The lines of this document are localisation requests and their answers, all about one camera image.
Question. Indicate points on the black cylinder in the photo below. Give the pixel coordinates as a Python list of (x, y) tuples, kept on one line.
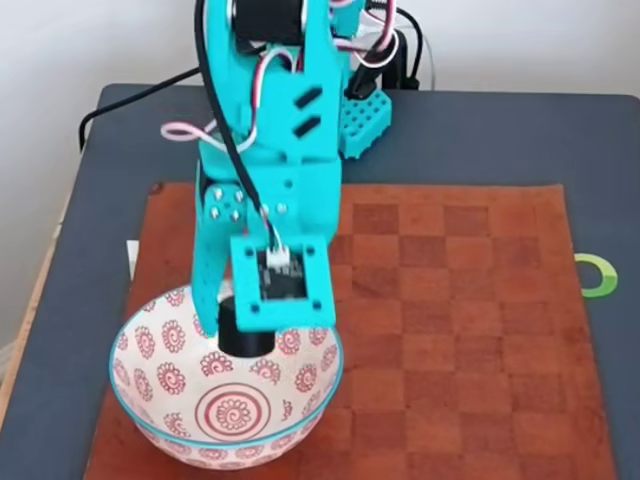
[(247, 342)]

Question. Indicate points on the brown leather chessboard mat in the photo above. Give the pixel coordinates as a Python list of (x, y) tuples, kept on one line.
[(450, 350)]

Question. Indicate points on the white bowl with red flowers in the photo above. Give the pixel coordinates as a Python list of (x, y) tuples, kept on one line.
[(175, 380)]

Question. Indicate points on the black table clamp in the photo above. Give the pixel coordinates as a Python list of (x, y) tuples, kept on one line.
[(404, 55)]

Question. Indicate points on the turquoise framed camera module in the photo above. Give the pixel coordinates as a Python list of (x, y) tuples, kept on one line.
[(245, 310)]

